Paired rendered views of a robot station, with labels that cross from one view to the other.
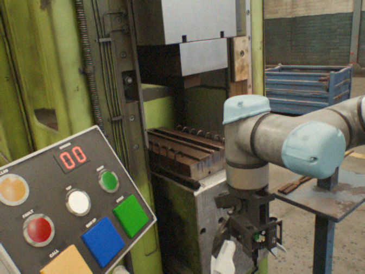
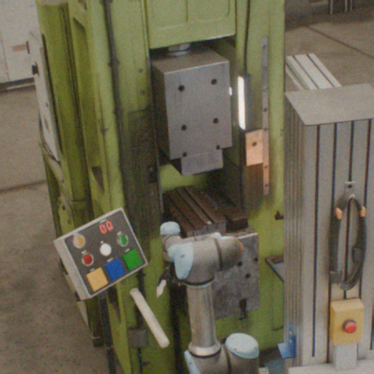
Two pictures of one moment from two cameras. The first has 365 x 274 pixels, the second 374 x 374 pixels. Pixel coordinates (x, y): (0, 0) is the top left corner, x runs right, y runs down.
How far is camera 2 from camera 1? 2.66 m
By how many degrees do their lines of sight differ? 22
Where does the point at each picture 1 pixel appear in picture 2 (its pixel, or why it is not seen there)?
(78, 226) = (103, 260)
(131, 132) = (150, 202)
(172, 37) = (175, 154)
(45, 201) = (91, 247)
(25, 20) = (91, 108)
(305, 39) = not seen: outside the picture
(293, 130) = (170, 245)
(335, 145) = not seen: hidden behind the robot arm
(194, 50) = (193, 159)
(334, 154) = not seen: hidden behind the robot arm
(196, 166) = (192, 232)
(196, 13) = (195, 138)
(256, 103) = (169, 229)
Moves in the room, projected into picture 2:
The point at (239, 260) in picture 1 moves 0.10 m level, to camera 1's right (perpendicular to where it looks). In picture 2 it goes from (225, 305) to (245, 307)
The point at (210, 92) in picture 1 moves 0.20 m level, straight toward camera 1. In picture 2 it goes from (232, 165) to (218, 184)
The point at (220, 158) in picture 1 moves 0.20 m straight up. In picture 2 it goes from (214, 229) to (212, 191)
